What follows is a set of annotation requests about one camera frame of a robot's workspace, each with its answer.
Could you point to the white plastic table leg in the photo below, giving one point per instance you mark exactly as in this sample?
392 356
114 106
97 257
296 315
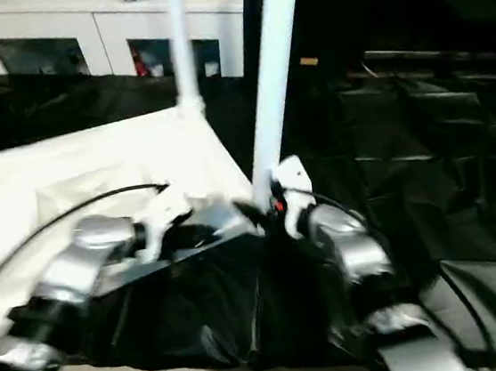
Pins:
183 45
276 79

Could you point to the white plastic table top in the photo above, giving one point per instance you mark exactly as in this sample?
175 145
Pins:
72 178

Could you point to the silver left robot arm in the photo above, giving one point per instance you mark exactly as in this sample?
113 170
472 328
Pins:
69 268

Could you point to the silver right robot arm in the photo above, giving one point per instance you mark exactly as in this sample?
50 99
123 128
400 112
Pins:
353 245

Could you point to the black work mat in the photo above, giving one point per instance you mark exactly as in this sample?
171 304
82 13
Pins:
406 154

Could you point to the small white jar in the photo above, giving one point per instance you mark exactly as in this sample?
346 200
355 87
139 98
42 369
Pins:
158 70
212 68

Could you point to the small tan label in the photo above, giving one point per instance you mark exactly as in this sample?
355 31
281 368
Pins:
308 61

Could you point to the red bottle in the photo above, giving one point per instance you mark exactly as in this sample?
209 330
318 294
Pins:
140 63

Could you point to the dark low shelf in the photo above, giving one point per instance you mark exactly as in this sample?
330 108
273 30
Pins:
439 54

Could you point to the white glass-door cabinet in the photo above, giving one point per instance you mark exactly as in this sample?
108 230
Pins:
99 23

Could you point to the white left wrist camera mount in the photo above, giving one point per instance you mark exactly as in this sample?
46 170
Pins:
163 213

